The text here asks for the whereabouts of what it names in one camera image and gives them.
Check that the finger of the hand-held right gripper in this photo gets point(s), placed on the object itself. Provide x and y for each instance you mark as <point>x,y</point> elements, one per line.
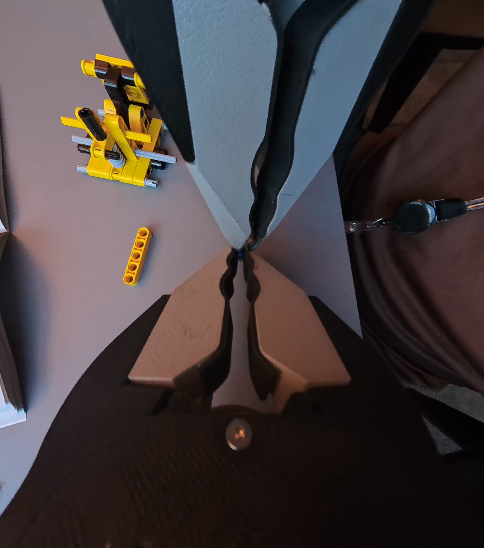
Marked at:
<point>332,94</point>
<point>229,94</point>

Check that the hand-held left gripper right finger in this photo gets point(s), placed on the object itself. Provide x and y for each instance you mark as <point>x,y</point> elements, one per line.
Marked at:
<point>297,338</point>

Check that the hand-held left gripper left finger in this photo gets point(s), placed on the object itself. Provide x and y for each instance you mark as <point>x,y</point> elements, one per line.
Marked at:
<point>182,338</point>

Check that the yellow lego vehicle assembly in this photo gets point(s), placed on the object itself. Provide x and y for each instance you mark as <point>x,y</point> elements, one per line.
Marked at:
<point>118,141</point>

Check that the yellow lego beam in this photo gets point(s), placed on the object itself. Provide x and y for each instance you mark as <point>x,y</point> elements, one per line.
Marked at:
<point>137,256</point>

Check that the person's brown shirt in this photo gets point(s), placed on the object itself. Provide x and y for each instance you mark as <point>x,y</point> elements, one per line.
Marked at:
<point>439,308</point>

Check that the black badge reel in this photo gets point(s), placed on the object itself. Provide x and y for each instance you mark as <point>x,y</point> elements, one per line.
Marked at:
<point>413,215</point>

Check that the black chair frame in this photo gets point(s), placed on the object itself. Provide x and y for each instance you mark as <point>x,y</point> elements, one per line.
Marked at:
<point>389,85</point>

